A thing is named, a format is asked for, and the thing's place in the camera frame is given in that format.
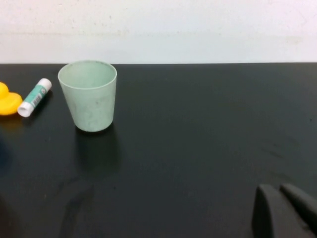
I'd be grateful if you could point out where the yellow rubber duck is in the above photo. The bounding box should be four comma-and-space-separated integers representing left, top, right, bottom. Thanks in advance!
0, 82, 23, 117

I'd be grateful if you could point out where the white and green glue stick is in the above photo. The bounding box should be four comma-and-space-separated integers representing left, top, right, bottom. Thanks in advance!
17, 78, 53, 118

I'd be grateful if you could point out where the pale green plastic cup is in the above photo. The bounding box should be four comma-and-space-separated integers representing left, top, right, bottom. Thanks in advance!
57, 60, 117, 132

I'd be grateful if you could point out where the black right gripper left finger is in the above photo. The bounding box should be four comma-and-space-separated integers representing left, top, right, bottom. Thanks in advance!
252, 184, 316, 238

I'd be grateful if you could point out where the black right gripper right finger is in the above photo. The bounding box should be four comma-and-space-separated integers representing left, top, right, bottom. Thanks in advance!
280, 182, 317, 232

